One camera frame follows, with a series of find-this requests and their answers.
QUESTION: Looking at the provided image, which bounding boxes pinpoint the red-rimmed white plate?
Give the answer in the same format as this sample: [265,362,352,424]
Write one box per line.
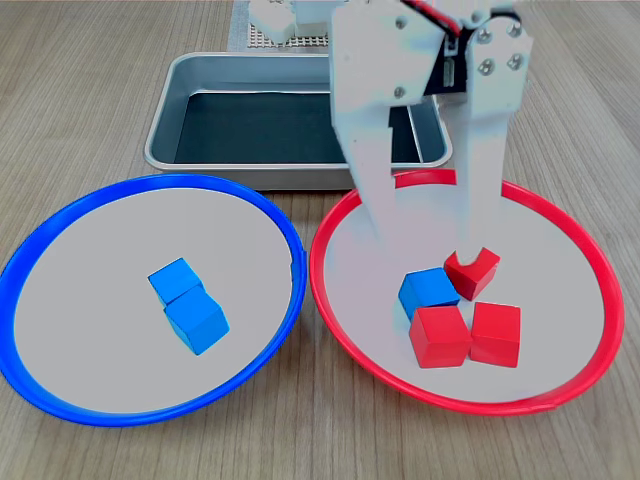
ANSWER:
[308,168,625,417]

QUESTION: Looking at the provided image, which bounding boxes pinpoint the blue-rimmed white plate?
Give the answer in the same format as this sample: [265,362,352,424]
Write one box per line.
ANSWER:
[0,173,307,429]

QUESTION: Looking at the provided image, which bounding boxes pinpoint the red cable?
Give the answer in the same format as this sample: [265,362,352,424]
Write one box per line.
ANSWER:
[399,0,464,37]

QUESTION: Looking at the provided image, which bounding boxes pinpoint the black tray mat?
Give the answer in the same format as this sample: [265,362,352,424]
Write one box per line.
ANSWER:
[173,91,424,165]

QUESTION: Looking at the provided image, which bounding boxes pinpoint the red cube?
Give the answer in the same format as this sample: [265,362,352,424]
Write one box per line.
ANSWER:
[408,305,474,370]
[468,301,522,370]
[443,245,502,302]

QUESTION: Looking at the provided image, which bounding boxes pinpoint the pale perforated base plate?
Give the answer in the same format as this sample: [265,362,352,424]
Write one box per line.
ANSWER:
[227,0,334,53]

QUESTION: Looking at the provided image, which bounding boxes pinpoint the blue cube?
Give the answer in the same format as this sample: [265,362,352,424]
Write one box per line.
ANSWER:
[397,266,462,324]
[147,257,206,306]
[163,288,231,357]

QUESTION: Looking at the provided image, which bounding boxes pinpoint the steel tray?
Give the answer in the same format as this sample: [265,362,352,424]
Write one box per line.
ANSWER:
[143,52,454,191]

